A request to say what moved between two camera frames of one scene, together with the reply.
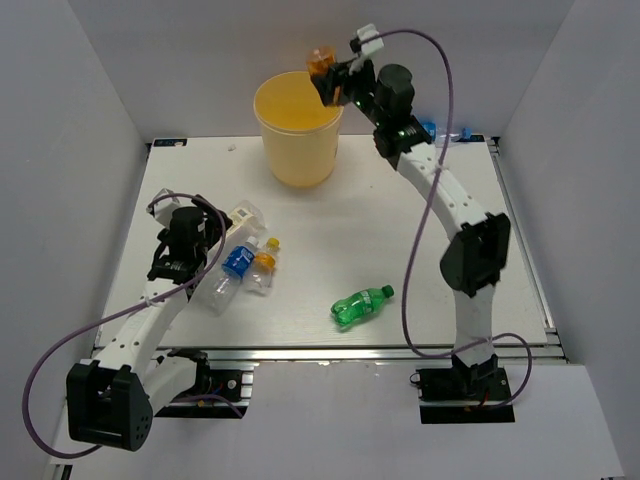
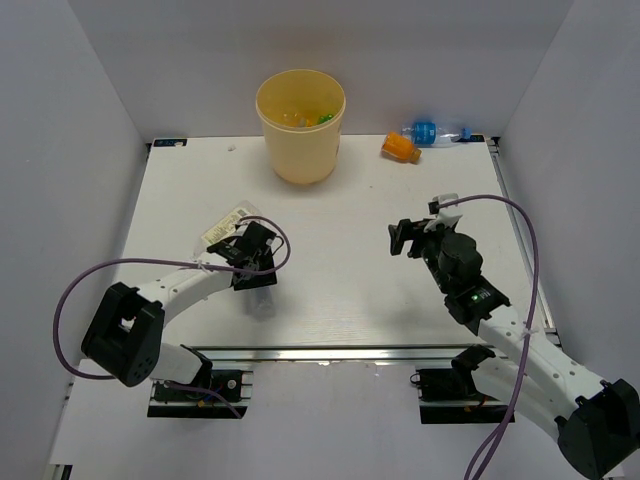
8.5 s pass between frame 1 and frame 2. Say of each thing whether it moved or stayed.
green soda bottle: moved
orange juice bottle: moved
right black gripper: moved
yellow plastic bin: stayed
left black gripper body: moved
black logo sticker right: stayed
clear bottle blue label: moved
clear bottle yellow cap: moved
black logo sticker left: stayed
